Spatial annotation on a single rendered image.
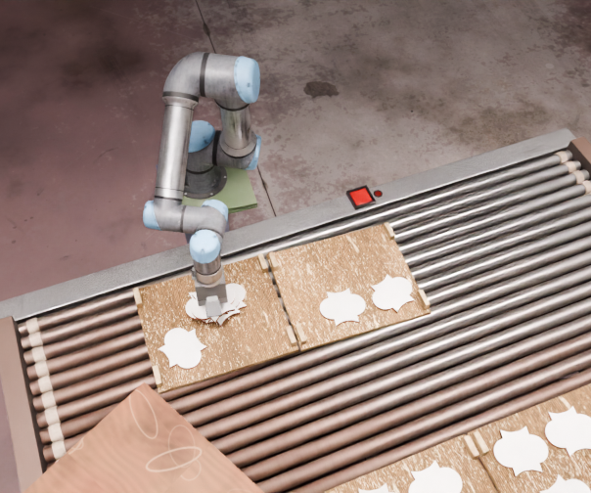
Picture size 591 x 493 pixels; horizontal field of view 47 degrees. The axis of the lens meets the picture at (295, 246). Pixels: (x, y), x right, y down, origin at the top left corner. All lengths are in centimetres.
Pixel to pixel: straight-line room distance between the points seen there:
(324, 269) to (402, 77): 226
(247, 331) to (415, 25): 299
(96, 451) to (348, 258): 93
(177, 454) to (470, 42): 341
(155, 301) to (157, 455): 51
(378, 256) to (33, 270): 182
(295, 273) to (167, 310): 40
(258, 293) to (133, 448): 60
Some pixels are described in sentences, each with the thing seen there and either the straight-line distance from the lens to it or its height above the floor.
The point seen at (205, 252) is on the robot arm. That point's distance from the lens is 176.
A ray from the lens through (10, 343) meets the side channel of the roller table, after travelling 213.
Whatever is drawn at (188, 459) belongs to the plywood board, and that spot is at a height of 104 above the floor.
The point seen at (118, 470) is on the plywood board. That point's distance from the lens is 180.
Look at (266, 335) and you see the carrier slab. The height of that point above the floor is 94.
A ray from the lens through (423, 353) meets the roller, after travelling 206.
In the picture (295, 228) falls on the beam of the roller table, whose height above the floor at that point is 92.
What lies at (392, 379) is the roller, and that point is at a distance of 200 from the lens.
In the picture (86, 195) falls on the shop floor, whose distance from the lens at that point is 366.
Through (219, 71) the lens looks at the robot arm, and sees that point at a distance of 186.
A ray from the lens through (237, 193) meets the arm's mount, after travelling 237.
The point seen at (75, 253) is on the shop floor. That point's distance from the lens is 345.
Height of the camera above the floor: 272
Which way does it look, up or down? 55 degrees down
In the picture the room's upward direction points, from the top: 2 degrees clockwise
